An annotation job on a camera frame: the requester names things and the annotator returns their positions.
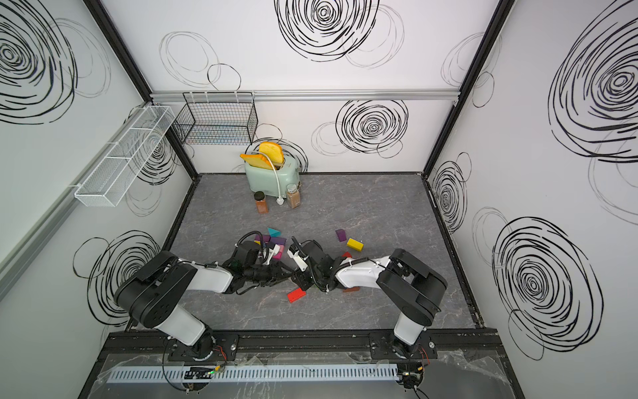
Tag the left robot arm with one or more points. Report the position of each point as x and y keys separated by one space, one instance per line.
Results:
x=151 y=296

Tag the black wire basket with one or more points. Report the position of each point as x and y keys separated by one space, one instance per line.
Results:
x=226 y=118

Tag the purple block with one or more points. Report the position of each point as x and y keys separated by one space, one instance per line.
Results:
x=278 y=240
x=341 y=235

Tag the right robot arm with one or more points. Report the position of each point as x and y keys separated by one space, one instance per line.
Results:
x=413 y=286

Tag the yellow toast slice front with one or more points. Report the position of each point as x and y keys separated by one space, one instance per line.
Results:
x=258 y=161

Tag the grey slotted cable duct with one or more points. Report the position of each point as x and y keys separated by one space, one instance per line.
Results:
x=255 y=373

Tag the brown spice jar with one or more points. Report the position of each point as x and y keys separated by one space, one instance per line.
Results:
x=261 y=202

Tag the brown triangle block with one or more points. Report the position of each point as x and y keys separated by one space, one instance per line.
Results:
x=351 y=290

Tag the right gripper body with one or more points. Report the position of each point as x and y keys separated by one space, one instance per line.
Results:
x=307 y=278

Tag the mint green toaster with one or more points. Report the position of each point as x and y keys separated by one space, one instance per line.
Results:
x=274 y=183

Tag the yellow toast slice back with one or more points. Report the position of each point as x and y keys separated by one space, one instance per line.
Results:
x=273 y=151

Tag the beige spice jar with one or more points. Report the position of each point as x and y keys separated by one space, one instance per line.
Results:
x=293 y=196

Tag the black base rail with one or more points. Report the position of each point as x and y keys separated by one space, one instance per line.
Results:
x=379 y=344

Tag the yellow toast slice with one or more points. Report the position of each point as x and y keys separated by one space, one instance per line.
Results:
x=273 y=151
x=258 y=161

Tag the white wire shelf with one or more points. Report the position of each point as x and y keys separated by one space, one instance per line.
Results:
x=107 y=183

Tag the yellow block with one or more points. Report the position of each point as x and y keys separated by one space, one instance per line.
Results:
x=355 y=244

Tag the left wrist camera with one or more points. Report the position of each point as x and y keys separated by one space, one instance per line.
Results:
x=269 y=253

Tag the teal triangle block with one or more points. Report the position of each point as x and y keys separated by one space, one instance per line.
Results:
x=274 y=232

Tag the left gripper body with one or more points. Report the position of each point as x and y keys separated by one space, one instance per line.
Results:
x=260 y=273

